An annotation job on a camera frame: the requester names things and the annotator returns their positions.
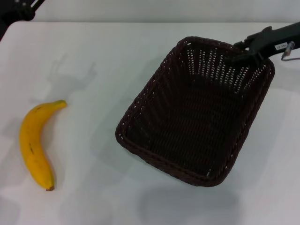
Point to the dark brown woven basket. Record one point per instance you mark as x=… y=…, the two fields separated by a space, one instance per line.
x=187 y=131

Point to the yellow banana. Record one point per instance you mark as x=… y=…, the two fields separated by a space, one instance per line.
x=30 y=140

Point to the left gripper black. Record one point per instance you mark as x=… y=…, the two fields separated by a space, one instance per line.
x=16 y=11

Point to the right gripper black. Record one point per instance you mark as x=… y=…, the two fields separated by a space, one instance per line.
x=286 y=37

